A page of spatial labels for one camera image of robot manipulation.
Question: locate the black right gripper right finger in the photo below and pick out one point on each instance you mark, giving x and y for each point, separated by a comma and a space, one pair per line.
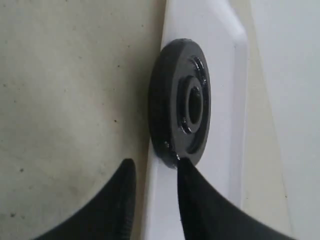
206, 215

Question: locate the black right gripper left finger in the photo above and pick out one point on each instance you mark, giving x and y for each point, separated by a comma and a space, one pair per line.
109, 215

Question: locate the white rectangular plastic tray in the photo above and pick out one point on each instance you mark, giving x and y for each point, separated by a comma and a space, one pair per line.
214, 25

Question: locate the black weight plate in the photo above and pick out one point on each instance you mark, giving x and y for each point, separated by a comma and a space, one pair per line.
179, 103

